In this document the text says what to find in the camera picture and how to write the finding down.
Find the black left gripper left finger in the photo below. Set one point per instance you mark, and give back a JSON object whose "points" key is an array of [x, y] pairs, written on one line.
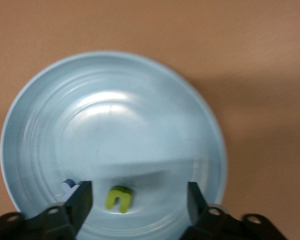
{"points": [[77, 207]]}

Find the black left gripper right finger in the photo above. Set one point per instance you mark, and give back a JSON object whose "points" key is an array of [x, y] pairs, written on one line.
{"points": [[197, 210]]}

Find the blue letter x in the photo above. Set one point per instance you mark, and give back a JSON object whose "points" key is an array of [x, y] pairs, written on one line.
{"points": [[68, 191]]}

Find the green letter u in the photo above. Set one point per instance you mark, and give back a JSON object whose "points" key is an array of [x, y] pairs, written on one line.
{"points": [[120, 191]]}

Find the blue plate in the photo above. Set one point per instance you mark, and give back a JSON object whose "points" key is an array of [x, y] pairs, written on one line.
{"points": [[115, 125]]}

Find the brown table mat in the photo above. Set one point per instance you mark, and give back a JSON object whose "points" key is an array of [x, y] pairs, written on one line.
{"points": [[265, 50]]}

